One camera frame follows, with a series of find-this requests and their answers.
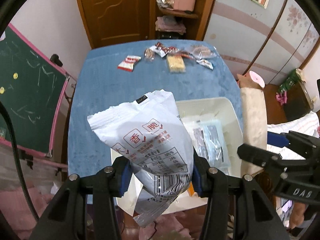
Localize blue table cloth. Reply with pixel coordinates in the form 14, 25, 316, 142
68, 40, 243, 177

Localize brown wooden door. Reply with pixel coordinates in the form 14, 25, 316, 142
76, 0, 155, 49

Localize pink plastic stool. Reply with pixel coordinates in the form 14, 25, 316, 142
246, 70, 265, 88

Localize red white cookie packet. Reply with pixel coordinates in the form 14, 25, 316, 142
117, 55, 141, 72

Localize black cable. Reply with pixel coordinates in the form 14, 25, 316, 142
0, 102, 40, 222

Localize white plastic tray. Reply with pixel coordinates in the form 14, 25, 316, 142
111, 96, 244, 217

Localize large white blue bag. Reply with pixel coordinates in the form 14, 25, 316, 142
185, 119, 231, 175

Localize yellow cracker clear pack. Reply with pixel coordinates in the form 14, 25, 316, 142
167, 55, 185, 73

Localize folded pink cloths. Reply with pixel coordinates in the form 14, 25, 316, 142
155, 15, 186, 35

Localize clear bag brown cakes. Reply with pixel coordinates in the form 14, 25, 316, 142
190, 45, 216, 60

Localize dark red brown snack packet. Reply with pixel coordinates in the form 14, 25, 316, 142
149, 42, 178, 58

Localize orange white tube packet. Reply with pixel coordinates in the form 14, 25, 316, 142
187, 182, 195, 197

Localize wooden corner shelf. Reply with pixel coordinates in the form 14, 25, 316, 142
149, 0, 215, 41

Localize green bag on floor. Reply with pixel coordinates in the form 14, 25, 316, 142
278, 68, 306, 94

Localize pink toy on floor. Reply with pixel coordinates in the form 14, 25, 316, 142
276, 91, 287, 106

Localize white red-striped snack bag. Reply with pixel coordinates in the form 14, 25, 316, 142
87, 89, 194, 227

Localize green chalkboard pink frame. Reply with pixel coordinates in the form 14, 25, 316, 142
1, 24, 69, 157

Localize beige soda cracker pack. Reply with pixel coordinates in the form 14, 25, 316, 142
236, 74, 268, 176

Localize red candy clear bag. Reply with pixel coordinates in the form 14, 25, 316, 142
174, 50, 196, 60

